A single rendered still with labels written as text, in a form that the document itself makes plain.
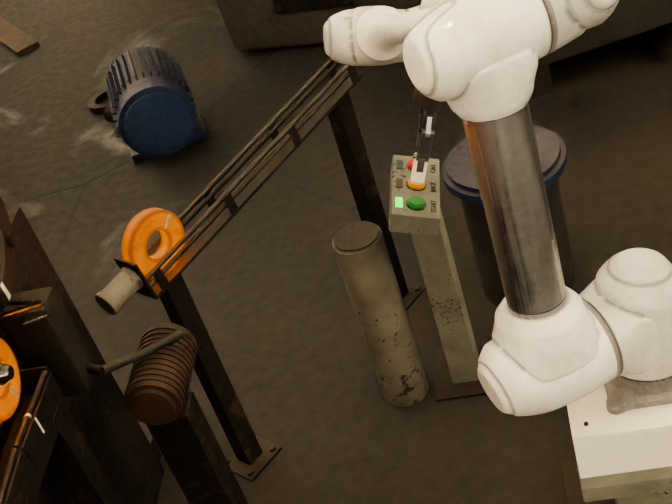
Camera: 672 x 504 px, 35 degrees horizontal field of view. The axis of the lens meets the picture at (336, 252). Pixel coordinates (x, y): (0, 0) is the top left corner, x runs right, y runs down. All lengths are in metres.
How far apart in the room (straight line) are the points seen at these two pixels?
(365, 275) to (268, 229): 1.11
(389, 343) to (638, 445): 0.81
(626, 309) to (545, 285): 0.18
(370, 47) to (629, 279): 0.64
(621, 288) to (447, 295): 0.79
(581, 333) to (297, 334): 1.41
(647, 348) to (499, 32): 0.66
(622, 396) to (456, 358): 0.78
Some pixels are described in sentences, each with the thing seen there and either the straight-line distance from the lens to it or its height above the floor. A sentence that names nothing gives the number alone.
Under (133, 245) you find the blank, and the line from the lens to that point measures 2.33.
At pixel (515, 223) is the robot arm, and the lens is 1.70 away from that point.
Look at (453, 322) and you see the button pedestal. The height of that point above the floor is 0.22.
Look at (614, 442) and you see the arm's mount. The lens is 2.03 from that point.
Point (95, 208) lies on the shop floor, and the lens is 4.06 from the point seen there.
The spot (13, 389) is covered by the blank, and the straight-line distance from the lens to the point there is 2.08.
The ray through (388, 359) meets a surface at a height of 0.17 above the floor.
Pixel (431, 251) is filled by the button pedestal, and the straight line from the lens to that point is 2.51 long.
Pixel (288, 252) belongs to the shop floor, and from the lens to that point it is 3.43.
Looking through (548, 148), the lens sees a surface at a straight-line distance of 2.79.
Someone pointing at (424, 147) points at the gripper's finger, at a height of 0.77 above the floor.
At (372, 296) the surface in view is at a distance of 2.53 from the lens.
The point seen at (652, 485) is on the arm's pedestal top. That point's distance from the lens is 2.09.
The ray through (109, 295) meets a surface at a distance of 2.32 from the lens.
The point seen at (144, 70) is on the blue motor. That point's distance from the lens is 4.13.
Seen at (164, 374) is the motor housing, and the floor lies 0.52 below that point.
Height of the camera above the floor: 1.96
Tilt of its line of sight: 36 degrees down
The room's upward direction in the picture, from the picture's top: 19 degrees counter-clockwise
